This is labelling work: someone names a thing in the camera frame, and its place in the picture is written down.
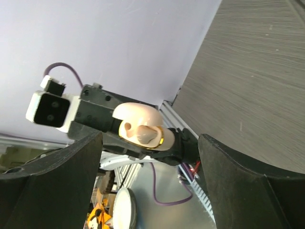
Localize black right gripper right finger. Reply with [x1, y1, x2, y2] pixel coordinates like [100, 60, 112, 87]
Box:
[198, 134, 305, 229]

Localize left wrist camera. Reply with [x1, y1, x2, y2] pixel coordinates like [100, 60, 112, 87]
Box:
[26, 75, 80, 133]

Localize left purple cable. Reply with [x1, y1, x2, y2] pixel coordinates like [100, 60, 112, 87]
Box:
[44, 62, 84, 88]

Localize white slotted cable duct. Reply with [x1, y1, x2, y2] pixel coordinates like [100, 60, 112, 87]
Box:
[179, 165, 215, 224]

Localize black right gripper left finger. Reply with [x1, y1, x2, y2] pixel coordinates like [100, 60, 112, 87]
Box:
[0, 132, 102, 229]

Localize left aluminium frame post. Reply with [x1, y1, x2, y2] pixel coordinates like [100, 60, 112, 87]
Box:
[159, 87, 199, 139]

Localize beige earbud in case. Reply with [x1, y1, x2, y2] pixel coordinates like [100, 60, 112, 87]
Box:
[136, 125, 158, 145]

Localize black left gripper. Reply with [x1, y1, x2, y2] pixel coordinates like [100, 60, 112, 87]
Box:
[68, 84, 159, 159]

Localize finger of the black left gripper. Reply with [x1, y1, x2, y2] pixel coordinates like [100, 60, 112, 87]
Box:
[142, 128, 200, 166]

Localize beige earbud charging case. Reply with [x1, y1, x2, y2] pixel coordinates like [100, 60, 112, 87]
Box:
[112, 102, 175, 151]

